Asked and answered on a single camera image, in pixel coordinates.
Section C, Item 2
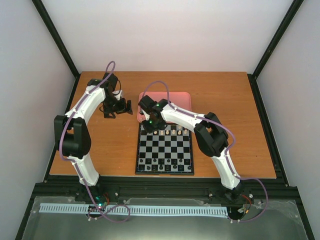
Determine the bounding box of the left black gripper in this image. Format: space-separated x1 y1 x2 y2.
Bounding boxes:
103 95 134 119

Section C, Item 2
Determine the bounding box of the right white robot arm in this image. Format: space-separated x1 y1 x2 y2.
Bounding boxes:
138 95 243 203

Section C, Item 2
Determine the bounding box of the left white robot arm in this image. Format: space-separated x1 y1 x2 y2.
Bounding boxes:
54 72 133 202

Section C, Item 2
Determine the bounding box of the black chess piece row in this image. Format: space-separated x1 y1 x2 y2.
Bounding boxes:
136 158 194 173

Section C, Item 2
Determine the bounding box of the black and white chessboard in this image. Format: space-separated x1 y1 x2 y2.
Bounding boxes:
135 123 195 176

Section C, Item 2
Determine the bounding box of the pink plastic tray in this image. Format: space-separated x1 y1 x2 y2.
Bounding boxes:
137 91 192 123

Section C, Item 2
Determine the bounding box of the black aluminium frame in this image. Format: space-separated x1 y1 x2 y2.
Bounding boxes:
15 0 315 240

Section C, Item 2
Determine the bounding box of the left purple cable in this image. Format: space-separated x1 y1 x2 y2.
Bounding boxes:
59 60 131 222

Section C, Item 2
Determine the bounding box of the light blue cable duct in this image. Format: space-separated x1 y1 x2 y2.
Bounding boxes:
38 203 228 218

